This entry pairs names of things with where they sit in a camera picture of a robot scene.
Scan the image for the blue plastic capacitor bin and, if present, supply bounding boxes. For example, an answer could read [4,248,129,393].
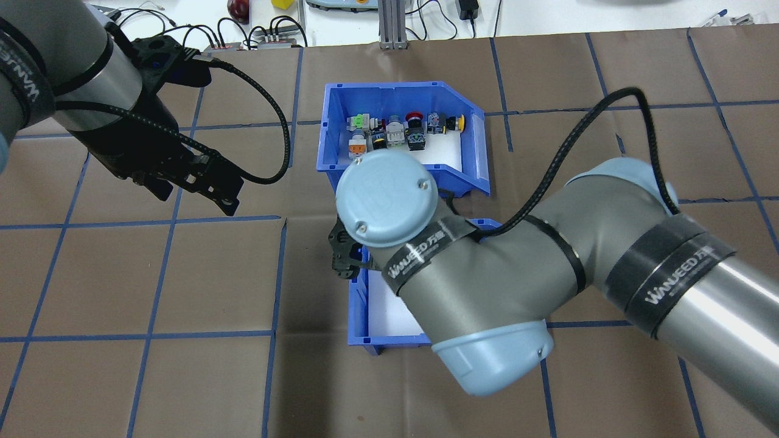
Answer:
[348,218,506,356]

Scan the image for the blue plastic button bin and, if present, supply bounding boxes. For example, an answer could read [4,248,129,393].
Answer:
[316,81,491,198]

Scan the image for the push button green contact block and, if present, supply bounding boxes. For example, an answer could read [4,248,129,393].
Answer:
[346,113,385,132]

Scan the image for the push button white contact block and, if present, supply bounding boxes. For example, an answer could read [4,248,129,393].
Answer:
[385,116,407,148]

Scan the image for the red mushroom button black body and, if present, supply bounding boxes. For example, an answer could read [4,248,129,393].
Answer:
[404,111,427,151]

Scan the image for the group of push button switches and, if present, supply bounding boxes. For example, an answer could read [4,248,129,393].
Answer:
[341,113,463,172]

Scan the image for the yellow push button grey block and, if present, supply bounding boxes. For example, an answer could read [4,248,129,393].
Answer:
[426,111,467,134]

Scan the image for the teal grey device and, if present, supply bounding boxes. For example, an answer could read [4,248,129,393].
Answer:
[306,0,378,13]

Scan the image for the white and blue pens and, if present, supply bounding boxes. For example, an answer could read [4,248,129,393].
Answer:
[699,9,755,29]

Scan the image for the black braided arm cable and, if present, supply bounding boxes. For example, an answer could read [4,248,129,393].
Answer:
[55,58,292,185]
[472,87,681,238]

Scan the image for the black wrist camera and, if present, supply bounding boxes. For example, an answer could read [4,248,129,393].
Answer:
[130,35,212,87]
[329,218,373,282]

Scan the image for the thin black looped cable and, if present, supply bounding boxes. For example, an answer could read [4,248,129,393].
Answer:
[116,6,178,37]

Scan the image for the black hub cable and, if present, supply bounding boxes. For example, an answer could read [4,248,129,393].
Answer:
[181,15,308,49]

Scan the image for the aluminium extrusion post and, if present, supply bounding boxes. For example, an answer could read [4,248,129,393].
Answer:
[379,0,407,49]

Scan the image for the thin black adapter cable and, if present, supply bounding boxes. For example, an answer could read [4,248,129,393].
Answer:
[407,0,458,42]

